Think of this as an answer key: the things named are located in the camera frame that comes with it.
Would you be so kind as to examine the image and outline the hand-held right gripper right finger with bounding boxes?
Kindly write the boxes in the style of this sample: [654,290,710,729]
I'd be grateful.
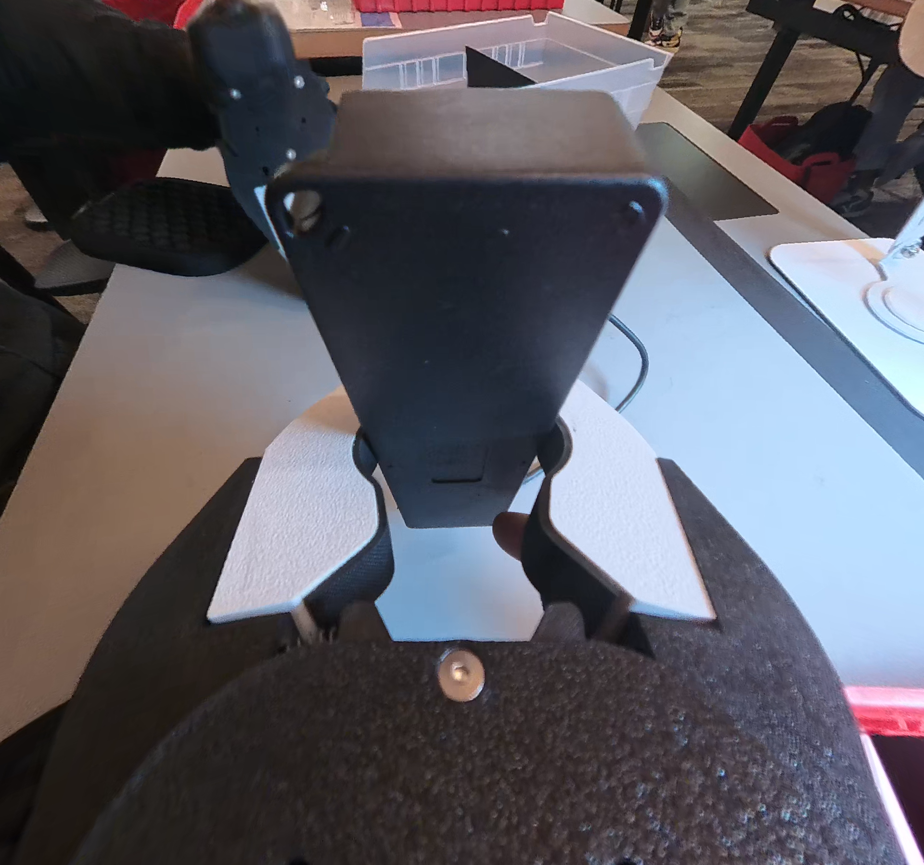
[521,382,717,658]

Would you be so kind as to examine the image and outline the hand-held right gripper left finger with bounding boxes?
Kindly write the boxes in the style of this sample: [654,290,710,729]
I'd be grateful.
[206,392,397,646]

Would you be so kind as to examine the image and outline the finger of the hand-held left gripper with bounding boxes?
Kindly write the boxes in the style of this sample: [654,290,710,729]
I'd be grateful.
[253,184,290,256]

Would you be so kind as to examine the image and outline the black usb hub cable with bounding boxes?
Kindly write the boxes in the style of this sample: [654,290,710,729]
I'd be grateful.
[606,313,651,415]

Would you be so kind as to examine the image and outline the black usb hub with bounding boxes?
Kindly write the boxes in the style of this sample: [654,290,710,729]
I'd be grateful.
[266,89,668,528]

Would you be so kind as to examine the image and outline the clear plastic bin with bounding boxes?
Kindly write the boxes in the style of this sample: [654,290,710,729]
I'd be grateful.
[361,10,672,130]

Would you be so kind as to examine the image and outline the person's right hand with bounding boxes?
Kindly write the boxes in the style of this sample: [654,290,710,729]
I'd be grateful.
[493,511,528,561]

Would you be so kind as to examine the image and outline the black bin divider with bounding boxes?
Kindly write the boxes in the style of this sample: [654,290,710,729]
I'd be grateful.
[465,46,539,90]

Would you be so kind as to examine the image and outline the white document stand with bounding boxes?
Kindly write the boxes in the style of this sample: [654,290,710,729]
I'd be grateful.
[769,10,924,419]

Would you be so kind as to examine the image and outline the red open plastic bin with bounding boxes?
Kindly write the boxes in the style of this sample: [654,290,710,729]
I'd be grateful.
[843,685,924,865]

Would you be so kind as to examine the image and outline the red bag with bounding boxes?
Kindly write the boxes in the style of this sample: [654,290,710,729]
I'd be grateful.
[738,102,874,205]

